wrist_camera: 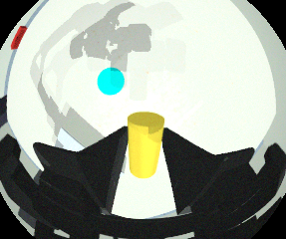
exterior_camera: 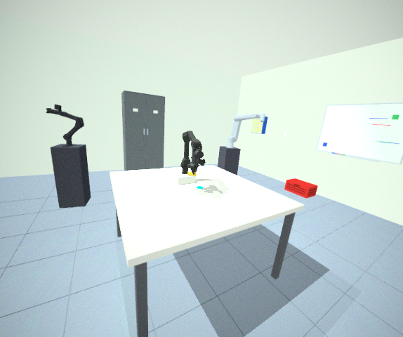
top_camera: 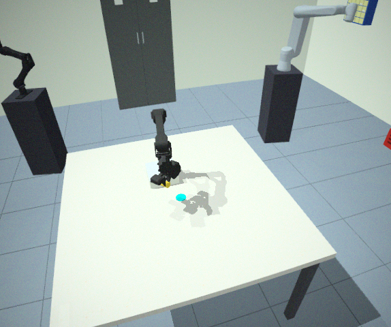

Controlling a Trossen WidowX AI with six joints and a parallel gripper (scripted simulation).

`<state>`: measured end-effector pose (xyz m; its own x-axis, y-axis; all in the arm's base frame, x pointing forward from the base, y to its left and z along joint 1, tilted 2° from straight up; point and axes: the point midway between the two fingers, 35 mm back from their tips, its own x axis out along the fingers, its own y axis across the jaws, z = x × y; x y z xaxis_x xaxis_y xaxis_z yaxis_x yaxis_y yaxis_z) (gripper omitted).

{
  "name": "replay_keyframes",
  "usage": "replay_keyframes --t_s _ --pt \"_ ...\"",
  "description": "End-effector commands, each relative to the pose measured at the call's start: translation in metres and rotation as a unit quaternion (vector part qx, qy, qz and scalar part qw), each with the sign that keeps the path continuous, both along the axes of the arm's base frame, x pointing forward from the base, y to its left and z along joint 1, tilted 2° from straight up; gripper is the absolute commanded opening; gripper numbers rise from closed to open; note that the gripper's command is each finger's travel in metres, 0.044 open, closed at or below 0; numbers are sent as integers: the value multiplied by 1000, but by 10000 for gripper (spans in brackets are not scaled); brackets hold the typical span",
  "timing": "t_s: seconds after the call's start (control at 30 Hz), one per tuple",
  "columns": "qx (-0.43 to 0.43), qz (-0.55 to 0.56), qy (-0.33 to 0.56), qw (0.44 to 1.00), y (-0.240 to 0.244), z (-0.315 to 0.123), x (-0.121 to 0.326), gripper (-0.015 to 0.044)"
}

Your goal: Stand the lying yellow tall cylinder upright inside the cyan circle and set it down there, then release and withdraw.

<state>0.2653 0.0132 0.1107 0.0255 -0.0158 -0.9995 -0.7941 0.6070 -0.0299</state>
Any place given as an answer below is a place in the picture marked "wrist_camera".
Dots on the cyan circle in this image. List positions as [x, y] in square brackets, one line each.
[110, 81]

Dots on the yellow cylinder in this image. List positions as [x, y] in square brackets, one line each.
[144, 143]

